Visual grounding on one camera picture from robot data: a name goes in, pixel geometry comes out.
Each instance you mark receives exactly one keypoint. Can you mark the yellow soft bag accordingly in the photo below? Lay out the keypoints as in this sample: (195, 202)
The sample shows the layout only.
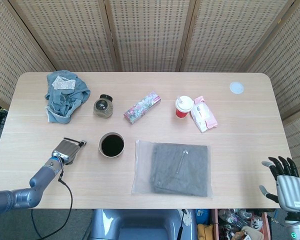
(205, 231)

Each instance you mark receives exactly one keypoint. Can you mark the woven folding screen wooden frame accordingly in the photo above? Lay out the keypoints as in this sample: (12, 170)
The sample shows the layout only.
(150, 35)

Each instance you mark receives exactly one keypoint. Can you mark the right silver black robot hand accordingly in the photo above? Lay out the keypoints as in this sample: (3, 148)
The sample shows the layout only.
(290, 192)

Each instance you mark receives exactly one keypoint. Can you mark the pink floral cardboard box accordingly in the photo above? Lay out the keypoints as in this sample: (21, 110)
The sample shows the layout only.
(142, 107)

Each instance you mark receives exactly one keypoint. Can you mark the frosted bag with grey garment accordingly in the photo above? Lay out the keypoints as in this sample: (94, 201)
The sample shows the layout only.
(180, 170)

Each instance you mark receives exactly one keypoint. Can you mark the beige bowl of black coffee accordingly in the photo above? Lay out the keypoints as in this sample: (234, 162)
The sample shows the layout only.
(112, 146)

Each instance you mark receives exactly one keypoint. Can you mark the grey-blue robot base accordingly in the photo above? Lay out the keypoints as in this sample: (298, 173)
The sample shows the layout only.
(140, 225)

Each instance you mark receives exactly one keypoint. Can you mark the blue denim cloth with lace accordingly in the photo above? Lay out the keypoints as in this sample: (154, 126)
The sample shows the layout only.
(65, 100)

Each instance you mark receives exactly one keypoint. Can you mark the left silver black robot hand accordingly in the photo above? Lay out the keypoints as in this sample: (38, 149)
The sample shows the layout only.
(66, 151)

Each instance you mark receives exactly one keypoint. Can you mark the round glass jar black lid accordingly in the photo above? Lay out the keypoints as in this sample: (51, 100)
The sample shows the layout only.
(103, 107)

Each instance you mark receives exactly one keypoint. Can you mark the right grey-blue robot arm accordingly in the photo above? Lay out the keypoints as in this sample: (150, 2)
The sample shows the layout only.
(298, 230)

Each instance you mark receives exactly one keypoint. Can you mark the red paper cup white lid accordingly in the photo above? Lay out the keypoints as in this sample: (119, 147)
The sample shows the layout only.
(183, 106)

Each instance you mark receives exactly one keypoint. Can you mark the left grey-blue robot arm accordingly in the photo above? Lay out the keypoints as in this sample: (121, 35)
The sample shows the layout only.
(22, 197)

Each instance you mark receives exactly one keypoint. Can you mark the pink white wet wipes pack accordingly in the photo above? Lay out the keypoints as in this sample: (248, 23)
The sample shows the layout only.
(202, 115)

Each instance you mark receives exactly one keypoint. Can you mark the white bracket on black rod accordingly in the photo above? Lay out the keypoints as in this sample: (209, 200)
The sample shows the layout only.
(187, 218)

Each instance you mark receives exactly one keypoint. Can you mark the wooden crate of clutter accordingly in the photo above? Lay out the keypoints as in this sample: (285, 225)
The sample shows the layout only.
(240, 225)

